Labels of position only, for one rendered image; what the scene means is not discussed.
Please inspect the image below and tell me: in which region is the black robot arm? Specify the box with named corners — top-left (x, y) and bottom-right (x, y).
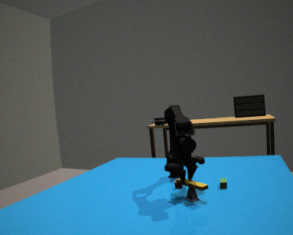
top-left (165, 105), bottom-right (196, 164)

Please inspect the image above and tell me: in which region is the yellow bar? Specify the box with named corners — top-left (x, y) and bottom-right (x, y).
top-left (176, 178), bottom-right (208, 191)

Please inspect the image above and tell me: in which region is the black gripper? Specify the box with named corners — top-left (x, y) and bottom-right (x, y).
top-left (165, 149), bottom-right (205, 184)

